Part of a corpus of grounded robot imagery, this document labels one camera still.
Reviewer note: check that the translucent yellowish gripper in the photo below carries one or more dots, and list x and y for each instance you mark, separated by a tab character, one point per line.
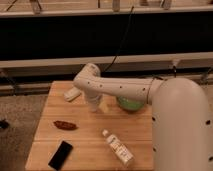
104	106

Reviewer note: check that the translucent white cup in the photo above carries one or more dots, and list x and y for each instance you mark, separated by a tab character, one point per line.
94	105

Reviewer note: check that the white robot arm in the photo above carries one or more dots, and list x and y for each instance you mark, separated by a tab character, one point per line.
182	120

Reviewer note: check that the green ceramic bowl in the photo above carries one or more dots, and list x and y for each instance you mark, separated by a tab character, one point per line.
129	105

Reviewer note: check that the wooden cutting board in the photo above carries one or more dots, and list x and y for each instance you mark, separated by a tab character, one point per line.
90	150

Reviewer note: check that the white labelled plastic bottle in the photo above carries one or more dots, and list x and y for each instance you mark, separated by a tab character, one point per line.
119	149

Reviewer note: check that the black smartphone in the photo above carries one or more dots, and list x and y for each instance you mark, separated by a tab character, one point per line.
60	155

